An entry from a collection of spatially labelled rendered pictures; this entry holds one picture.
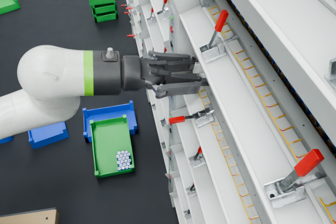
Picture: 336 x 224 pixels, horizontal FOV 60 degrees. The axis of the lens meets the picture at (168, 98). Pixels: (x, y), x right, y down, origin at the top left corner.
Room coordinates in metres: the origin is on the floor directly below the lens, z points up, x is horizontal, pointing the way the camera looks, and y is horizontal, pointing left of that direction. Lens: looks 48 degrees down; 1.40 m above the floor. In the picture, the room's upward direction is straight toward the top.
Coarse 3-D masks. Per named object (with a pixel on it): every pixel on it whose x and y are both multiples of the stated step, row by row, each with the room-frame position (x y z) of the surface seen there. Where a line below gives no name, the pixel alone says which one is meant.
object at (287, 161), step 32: (192, 0) 0.57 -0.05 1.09; (224, 0) 0.52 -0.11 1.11; (192, 32) 0.49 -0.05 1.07; (224, 32) 0.45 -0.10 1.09; (224, 64) 0.38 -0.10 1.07; (256, 64) 0.34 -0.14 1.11; (224, 96) 0.31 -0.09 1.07; (256, 96) 0.29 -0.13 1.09; (288, 96) 0.27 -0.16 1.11; (256, 128) 0.24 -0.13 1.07; (288, 128) 0.23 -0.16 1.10; (320, 128) 0.22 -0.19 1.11; (256, 160) 0.20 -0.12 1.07; (288, 160) 0.19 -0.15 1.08; (320, 160) 0.15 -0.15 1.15; (288, 192) 0.14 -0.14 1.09; (320, 192) 0.15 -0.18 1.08
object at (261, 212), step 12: (204, 96) 0.46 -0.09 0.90; (204, 108) 0.43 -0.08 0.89; (216, 108) 0.41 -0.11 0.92; (216, 132) 0.36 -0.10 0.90; (228, 132) 0.35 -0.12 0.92; (228, 144) 0.32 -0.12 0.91; (228, 156) 0.30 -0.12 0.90; (240, 156) 0.29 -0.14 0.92; (228, 168) 0.28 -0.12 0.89; (240, 168) 0.27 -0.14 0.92; (252, 192) 0.22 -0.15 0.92; (252, 204) 0.21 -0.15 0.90; (264, 216) 0.18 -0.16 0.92
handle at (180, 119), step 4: (180, 116) 0.40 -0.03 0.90; (184, 116) 0.41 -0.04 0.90; (188, 116) 0.41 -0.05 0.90; (192, 116) 0.41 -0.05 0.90; (196, 116) 0.41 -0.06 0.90; (168, 120) 0.40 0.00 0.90; (172, 120) 0.39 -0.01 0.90; (176, 120) 0.39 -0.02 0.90; (180, 120) 0.39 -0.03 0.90; (184, 120) 0.40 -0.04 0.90
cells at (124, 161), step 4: (120, 152) 0.81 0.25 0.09; (124, 152) 0.82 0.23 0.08; (128, 152) 0.82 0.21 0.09; (116, 156) 0.79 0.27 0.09; (120, 156) 0.79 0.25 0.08; (124, 156) 0.79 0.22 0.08; (128, 156) 0.80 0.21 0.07; (120, 160) 0.78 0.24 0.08; (124, 160) 0.77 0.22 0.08; (128, 160) 0.77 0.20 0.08; (120, 164) 0.75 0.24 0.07; (124, 164) 0.75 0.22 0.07; (128, 164) 0.76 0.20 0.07; (120, 168) 0.73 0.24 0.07; (124, 168) 0.74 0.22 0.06; (128, 168) 0.75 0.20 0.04
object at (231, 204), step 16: (192, 96) 0.48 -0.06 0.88; (192, 112) 0.44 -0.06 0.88; (208, 128) 0.38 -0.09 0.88; (208, 144) 0.35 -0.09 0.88; (224, 144) 0.34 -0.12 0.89; (208, 160) 0.31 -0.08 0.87; (224, 160) 0.30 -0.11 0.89; (224, 176) 0.27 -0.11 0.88; (224, 192) 0.24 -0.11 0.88; (240, 192) 0.23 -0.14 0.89; (224, 208) 0.21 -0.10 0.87; (240, 208) 0.21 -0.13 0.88
